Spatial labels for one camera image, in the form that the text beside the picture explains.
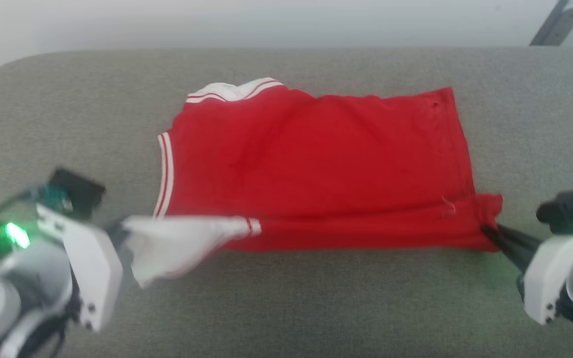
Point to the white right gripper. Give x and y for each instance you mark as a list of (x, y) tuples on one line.
[(547, 278)]

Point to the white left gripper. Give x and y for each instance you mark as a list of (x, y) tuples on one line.
[(92, 268)]

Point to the red and white jersey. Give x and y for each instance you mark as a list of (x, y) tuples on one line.
[(316, 164)]

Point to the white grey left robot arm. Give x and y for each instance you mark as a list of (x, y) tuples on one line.
[(3, 298)]

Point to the grey metal pole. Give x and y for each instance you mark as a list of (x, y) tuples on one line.
[(547, 32)]

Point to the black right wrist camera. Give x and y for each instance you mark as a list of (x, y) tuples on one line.
[(562, 209)]

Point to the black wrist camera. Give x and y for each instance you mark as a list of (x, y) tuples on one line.
[(562, 209), (80, 191)]

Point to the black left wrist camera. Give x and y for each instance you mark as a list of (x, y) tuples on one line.
[(80, 191)]

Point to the grey pole foot bracket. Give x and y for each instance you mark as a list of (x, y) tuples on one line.
[(572, 15)]

